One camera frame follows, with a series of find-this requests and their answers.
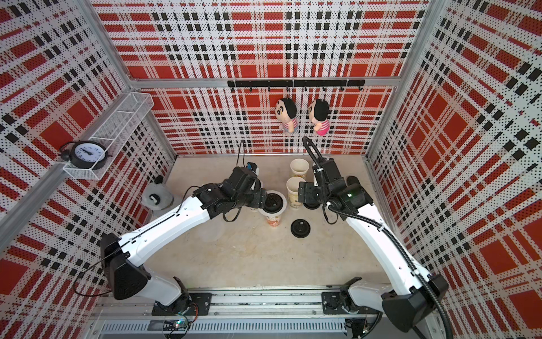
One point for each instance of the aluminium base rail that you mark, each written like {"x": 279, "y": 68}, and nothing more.
{"x": 291, "y": 312}

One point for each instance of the black lid front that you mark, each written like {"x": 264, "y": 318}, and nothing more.
{"x": 300, "y": 228}

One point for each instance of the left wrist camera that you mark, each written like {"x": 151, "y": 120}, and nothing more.
{"x": 252, "y": 166}

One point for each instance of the back left paper cup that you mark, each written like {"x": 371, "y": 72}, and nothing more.
{"x": 299, "y": 168}

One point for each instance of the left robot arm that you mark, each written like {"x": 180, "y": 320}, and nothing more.
{"x": 123, "y": 257}

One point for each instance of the black round alarm clock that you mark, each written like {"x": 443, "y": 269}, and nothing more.
{"x": 84, "y": 155}

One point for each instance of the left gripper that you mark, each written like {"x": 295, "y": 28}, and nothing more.
{"x": 260, "y": 198}

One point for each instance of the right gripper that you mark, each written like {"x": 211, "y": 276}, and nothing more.
{"x": 306, "y": 188}

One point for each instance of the plush doll blue striped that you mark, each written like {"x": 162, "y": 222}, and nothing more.
{"x": 286, "y": 113}

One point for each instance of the grey plush toy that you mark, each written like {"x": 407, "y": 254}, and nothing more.
{"x": 156, "y": 196}

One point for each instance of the plush doll pink striped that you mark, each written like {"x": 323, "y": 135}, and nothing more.
{"x": 319, "y": 111}

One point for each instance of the black hook rail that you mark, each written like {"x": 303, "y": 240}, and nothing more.
{"x": 292, "y": 83}

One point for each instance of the black lid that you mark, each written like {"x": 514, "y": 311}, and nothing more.
{"x": 312, "y": 206}
{"x": 273, "y": 203}
{"x": 300, "y": 228}

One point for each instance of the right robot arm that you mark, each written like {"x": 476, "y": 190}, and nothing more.
{"x": 414, "y": 292}

